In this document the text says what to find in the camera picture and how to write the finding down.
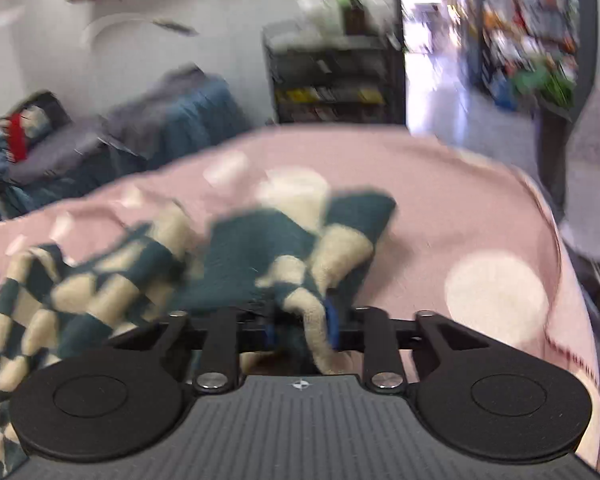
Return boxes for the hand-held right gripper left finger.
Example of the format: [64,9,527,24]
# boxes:
[105,306,277,394]

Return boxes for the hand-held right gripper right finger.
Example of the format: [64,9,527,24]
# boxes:
[324,299,492,395]

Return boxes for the teal and cream checkered garment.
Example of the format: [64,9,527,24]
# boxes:
[0,187,398,480]

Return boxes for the pink blanket with white dots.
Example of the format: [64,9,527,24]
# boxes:
[0,125,600,476]

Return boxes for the blue covered massage bed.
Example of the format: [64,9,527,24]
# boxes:
[0,77,253,221]

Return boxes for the grey towel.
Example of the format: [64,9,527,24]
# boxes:
[105,65,221,157]

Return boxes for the clear plastic containers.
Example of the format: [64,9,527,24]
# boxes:
[297,0,391,37]

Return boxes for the black chair back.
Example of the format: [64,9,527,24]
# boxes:
[7,90,73,133]

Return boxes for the red cloth item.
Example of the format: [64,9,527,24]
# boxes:
[7,112,31,163]

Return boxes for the chrome arc lamp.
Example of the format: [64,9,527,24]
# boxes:
[80,12,201,46]

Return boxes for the colourful goods display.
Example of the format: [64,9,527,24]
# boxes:
[480,0,581,111]

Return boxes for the black wire shelf cart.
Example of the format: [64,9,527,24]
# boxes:
[262,20,406,126]

